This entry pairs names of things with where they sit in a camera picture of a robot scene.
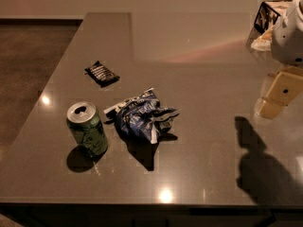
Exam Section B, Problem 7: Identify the black wire basket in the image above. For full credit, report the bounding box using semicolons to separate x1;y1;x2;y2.
254;0;292;34

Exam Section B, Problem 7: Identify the green soda can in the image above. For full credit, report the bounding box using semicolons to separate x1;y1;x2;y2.
66;101;108;158

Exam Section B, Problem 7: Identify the small black snack packet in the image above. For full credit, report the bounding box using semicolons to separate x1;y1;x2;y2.
84;61;119;88

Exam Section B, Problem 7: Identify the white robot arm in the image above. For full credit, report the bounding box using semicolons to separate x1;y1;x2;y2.
251;0;303;119

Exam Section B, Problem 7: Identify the blue crumpled chip bag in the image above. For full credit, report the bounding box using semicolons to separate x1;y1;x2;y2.
104;88;180;144

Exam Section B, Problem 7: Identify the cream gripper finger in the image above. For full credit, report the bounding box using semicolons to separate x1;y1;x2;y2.
258;98;285;119

